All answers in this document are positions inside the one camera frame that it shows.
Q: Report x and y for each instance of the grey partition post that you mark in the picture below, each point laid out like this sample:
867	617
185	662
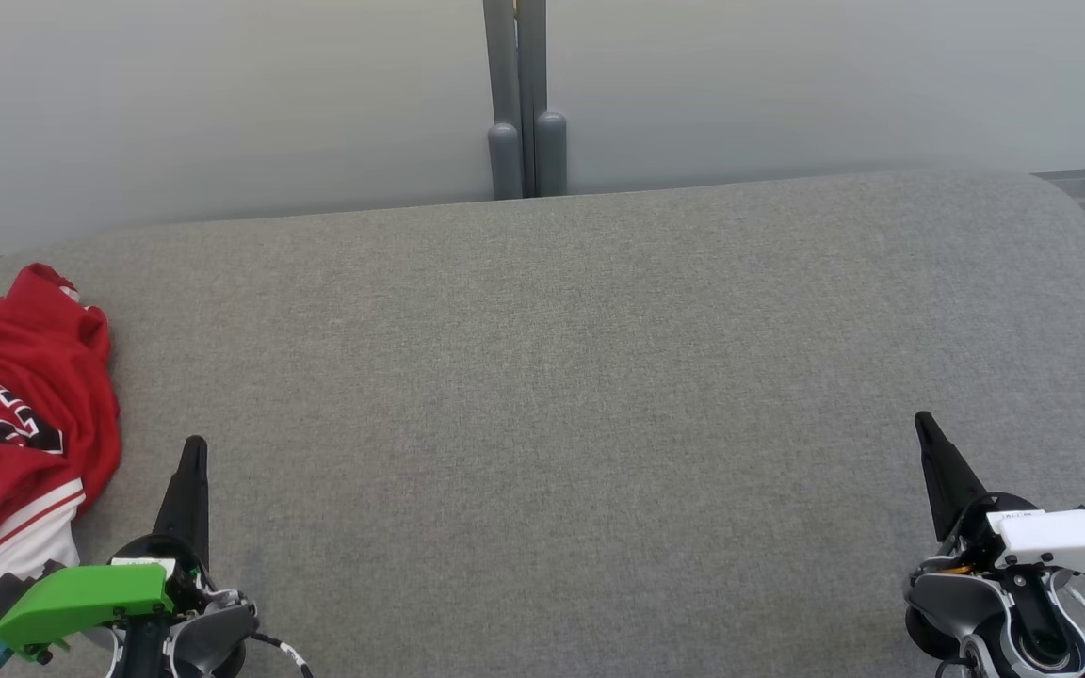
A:
533	113

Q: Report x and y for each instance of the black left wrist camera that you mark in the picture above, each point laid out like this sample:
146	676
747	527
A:
1	595

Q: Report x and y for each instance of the red basketball jersey shirt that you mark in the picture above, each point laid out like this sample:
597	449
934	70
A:
81	443

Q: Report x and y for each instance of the grey fabric sofa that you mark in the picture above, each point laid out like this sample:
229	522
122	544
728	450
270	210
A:
542	424

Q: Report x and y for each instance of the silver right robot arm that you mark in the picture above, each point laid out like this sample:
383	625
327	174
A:
957	603

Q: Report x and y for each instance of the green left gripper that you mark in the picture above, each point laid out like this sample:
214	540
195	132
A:
81	598

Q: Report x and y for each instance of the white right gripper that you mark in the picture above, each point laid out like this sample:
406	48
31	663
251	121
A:
1060	537

